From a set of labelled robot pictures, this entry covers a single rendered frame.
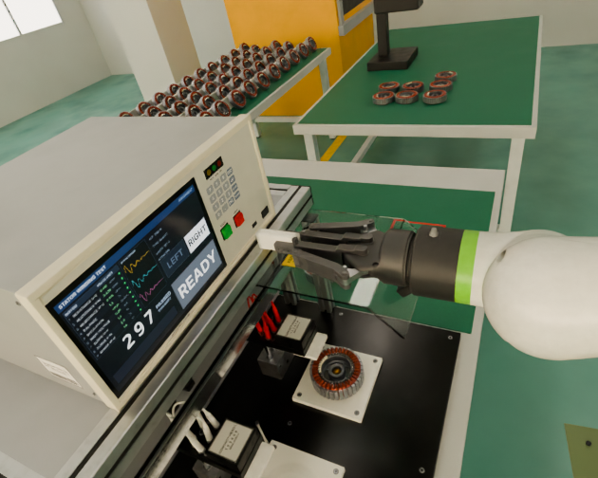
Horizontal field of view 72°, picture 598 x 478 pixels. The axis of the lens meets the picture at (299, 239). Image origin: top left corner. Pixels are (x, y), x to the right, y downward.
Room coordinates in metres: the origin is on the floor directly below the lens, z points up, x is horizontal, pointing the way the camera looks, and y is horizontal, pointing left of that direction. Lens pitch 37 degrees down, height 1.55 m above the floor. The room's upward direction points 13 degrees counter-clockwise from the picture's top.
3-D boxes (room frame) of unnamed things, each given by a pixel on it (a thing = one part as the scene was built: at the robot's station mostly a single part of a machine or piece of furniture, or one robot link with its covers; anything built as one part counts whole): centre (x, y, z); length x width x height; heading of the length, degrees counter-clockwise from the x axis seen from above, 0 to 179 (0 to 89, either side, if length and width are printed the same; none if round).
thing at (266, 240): (0.51, 0.03, 1.18); 0.07 x 0.01 x 0.03; 58
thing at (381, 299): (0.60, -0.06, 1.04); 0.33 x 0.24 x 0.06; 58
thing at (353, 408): (0.53, -0.02, 0.78); 0.15 x 0.15 x 0.01; 58
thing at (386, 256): (0.43, -0.10, 1.18); 0.09 x 0.08 x 0.07; 58
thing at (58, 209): (0.61, 0.31, 1.22); 0.44 x 0.39 x 0.20; 148
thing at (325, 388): (0.53, -0.02, 0.80); 0.11 x 0.11 x 0.04
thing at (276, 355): (0.60, 0.11, 0.80); 0.08 x 0.05 x 0.06; 148
